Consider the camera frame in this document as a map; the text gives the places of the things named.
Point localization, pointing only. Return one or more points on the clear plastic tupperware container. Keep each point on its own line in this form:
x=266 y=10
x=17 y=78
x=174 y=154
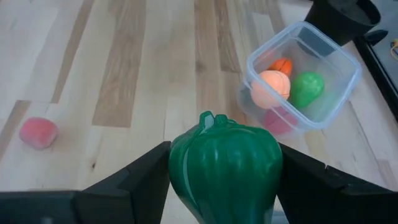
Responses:
x=335 y=93

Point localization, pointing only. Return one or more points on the black plant pot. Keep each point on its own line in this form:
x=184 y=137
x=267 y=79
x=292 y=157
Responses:
x=342 y=18

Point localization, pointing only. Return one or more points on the orange toy ball fruit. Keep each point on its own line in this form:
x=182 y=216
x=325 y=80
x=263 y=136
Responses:
x=269 y=90

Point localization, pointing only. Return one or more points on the purple spiky toy ball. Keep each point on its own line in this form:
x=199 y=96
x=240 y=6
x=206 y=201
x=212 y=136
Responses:
x=278 y=123

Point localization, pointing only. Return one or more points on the pink fuzzy toy peach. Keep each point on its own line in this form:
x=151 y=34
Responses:
x=38 y=133

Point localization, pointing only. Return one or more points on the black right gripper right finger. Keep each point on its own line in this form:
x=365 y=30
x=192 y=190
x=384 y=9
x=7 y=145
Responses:
x=317 y=196

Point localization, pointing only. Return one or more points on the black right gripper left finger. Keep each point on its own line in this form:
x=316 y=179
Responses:
x=136 y=193

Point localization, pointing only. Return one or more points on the light green toy pear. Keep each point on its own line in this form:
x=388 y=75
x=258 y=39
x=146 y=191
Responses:
x=306 y=88

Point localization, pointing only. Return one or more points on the dark green toy bell pepper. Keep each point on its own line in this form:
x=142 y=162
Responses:
x=227 y=168

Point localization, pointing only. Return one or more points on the green orange bumpy toy produce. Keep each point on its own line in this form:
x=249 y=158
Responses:
x=283 y=66

